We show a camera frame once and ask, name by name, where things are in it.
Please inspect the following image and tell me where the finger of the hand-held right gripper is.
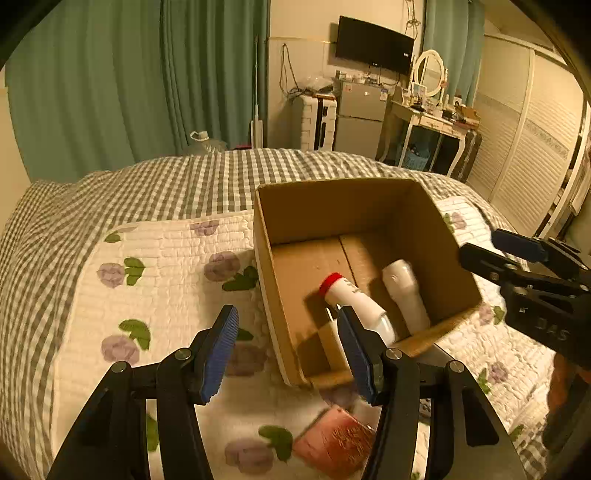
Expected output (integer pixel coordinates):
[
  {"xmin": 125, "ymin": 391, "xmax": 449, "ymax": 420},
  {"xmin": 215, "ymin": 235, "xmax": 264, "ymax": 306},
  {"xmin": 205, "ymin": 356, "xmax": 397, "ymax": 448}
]
[
  {"xmin": 458, "ymin": 243, "xmax": 586, "ymax": 298},
  {"xmin": 491, "ymin": 228, "xmax": 591, "ymax": 270}
]

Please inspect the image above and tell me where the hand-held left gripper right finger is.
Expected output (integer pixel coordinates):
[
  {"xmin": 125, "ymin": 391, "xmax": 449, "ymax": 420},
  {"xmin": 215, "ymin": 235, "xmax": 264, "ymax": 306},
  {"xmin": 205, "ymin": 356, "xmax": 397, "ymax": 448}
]
[{"xmin": 337, "ymin": 306, "xmax": 528, "ymax": 480}]

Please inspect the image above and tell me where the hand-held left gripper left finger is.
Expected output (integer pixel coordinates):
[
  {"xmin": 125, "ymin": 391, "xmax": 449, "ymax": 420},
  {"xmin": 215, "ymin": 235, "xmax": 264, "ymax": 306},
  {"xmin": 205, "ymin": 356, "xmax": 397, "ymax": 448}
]
[{"xmin": 47, "ymin": 305, "xmax": 240, "ymax": 480}]

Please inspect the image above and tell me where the white bottle with red cap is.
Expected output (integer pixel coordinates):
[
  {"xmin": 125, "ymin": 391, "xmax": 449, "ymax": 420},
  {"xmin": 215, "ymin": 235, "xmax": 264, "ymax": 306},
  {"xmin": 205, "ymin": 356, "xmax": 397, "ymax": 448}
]
[{"xmin": 320, "ymin": 273, "xmax": 397, "ymax": 346}]

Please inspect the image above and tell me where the white plastic bottle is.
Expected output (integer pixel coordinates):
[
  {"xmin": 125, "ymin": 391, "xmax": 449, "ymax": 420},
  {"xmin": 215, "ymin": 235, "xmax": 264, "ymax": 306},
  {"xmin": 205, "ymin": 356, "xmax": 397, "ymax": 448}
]
[{"xmin": 381, "ymin": 259, "xmax": 432, "ymax": 336}]

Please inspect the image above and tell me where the pink rectangular box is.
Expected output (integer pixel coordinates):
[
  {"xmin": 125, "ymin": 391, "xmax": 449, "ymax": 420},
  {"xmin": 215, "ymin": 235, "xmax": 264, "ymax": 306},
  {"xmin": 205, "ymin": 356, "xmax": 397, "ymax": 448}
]
[{"xmin": 292, "ymin": 407, "xmax": 377, "ymax": 480}]

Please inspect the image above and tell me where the cardboard box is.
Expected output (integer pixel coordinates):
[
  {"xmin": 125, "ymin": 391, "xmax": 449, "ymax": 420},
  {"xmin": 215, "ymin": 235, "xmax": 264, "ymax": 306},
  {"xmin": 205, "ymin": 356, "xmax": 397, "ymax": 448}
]
[{"xmin": 252, "ymin": 178, "xmax": 483, "ymax": 387}]

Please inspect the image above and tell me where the floral quilted blanket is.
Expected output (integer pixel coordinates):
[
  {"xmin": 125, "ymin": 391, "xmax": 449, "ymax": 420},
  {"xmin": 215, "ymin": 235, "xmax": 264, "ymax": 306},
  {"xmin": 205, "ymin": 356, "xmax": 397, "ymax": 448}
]
[{"xmin": 50, "ymin": 196, "xmax": 561, "ymax": 480}]

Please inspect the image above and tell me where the dark brown suitcase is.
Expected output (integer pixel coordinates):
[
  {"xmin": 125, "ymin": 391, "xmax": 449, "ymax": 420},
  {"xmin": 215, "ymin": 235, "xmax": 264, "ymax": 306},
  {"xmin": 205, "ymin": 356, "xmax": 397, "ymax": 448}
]
[{"xmin": 447, "ymin": 130, "xmax": 483, "ymax": 182}]

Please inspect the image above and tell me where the white louvered wardrobe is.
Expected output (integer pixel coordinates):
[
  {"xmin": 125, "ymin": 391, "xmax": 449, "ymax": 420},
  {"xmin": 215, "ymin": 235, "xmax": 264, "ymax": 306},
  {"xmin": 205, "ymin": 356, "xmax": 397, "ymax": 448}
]
[{"xmin": 464, "ymin": 34, "xmax": 587, "ymax": 236}]

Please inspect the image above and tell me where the blue storage basket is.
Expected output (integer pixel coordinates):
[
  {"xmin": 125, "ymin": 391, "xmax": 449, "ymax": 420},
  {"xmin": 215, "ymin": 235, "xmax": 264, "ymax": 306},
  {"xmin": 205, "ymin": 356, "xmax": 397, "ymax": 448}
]
[{"xmin": 404, "ymin": 148, "xmax": 434, "ymax": 171}]

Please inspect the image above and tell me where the white dressing table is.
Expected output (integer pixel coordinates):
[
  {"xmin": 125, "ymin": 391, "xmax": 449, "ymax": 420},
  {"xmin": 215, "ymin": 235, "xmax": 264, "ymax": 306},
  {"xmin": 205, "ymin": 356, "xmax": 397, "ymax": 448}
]
[{"xmin": 383, "ymin": 99, "xmax": 472, "ymax": 172}]

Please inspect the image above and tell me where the oval white-framed mirror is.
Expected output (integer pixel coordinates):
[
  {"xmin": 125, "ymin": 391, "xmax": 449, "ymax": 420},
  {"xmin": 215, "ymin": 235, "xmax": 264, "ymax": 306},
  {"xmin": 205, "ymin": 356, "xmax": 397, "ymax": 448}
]
[{"xmin": 414, "ymin": 49, "xmax": 448, "ymax": 99}]

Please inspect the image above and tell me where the silver refrigerator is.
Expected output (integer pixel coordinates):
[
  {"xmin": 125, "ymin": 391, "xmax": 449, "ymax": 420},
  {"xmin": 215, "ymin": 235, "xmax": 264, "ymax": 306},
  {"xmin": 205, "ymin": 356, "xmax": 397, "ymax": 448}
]
[{"xmin": 333, "ymin": 79, "xmax": 393, "ymax": 158}]

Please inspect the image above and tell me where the clear plastic water jug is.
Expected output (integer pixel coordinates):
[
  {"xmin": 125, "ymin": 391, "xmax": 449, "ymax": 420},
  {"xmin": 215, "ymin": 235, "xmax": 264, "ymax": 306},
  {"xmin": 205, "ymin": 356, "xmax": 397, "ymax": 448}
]
[{"xmin": 186, "ymin": 130, "xmax": 228, "ymax": 156}]

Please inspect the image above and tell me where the green curtain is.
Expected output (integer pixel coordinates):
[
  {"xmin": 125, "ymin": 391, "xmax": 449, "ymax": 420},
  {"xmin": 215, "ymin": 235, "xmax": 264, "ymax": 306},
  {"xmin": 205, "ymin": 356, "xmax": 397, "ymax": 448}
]
[
  {"xmin": 4, "ymin": 0, "xmax": 271, "ymax": 183},
  {"xmin": 422, "ymin": 0, "xmax": 485, "ymax": 106}
]

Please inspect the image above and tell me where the white suitcase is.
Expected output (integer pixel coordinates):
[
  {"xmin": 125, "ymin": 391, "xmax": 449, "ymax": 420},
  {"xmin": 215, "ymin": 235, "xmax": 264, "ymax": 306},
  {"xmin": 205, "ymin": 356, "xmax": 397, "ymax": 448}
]
[{"xmin": 298, "ymin": 93, "xmax": 340, "ymax": 151}]

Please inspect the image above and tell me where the white mop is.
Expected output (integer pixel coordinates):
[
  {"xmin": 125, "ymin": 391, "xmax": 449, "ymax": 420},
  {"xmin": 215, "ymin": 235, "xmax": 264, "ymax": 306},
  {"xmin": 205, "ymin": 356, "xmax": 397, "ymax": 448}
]
[{"xmin": 250, "ymin": 34, "xmax": 266, "ymax": 149}]

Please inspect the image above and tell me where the black wall television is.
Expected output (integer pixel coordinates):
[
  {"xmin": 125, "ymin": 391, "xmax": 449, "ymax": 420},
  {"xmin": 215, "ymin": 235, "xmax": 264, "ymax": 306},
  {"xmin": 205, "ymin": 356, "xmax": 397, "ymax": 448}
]
[{"xmin": 335, "ymin": 15, "xmax": 415, "ymax": 76}]

